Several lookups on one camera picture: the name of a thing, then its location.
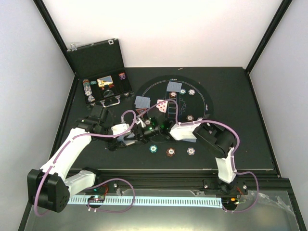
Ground orange chips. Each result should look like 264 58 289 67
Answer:
169 92 177 99
145 119 151 125
186 115 194 122

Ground blue backed card deck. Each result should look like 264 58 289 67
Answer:
117 133 136 146

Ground face up hearts card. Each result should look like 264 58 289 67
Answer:
156 99 168 113

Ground green poker chip stack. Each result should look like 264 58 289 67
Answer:
149 145 158 153

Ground orange poker chip stack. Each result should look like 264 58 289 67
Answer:
166 148 176 157

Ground blue green fifty chips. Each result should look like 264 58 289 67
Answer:
180 89 186 95

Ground blue white chips small blind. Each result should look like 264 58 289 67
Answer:
188 89 195 95

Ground red triangular dealer button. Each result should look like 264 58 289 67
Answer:
136 108 147 114

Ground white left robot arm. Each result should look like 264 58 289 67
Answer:
27 106 133 217

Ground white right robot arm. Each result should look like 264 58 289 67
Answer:
131 119 240 194

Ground round black poker mat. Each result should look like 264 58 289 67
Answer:
132 75 214 145

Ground blue white poker chip stack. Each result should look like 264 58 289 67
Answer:
187 147 195 155

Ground purple chips in case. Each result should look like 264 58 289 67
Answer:
118 73 127 80

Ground chip row in case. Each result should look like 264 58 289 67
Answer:
82 79 95 104

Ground card box in case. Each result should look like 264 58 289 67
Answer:
97 75 113 88

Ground black aluminium poker case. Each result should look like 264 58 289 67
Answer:
67 38 133 107

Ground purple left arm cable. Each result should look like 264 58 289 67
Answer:
33 109 139 217

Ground white slotted cable duct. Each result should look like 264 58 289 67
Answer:
68 195 222 208

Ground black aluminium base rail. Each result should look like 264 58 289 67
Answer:
74 168 248 195

